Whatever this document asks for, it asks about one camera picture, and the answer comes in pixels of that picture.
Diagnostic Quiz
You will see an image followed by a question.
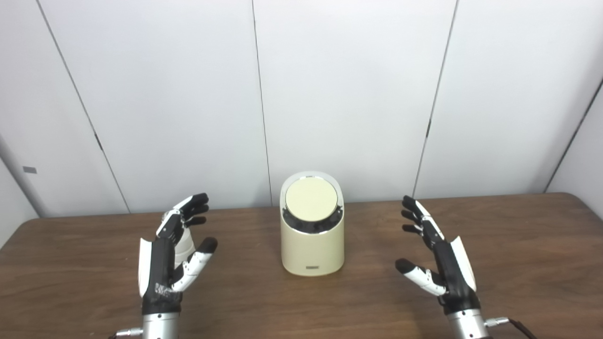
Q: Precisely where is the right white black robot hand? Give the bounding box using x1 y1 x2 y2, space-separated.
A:
395 195 482 315

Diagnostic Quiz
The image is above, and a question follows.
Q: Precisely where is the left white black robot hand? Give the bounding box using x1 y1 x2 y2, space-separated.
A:
138 193 219 316

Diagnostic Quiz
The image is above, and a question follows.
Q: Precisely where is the round cream bin lid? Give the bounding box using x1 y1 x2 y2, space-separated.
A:
285 178 339 222

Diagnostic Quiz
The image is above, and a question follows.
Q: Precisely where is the cream-colored bin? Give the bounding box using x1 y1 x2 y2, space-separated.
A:
280 171 345 277

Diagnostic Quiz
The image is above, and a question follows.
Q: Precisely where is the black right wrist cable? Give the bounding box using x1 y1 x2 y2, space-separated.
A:
484 317 538 339

